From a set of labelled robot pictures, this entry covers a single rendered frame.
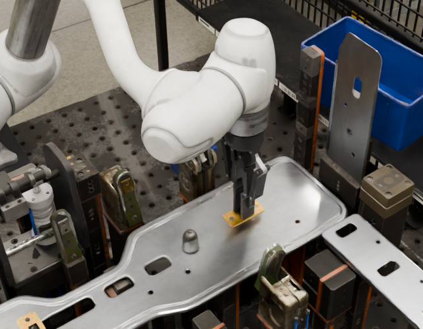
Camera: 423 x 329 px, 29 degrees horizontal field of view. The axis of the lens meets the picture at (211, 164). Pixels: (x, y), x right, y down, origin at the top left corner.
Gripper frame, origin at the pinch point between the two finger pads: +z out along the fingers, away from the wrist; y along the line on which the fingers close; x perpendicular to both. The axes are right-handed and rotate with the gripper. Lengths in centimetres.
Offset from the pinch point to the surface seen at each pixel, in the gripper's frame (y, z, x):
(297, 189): -0.2, 5.6, 14.2
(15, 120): -173, 104, 10
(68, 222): -12.8, -3.0, -32.1
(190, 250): 1.3, 4.5, -13.8
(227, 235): 1.7, 5.6, -5.3
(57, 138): -77, 35, -8
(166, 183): -44, 35, 7
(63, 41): -212, 103, 53
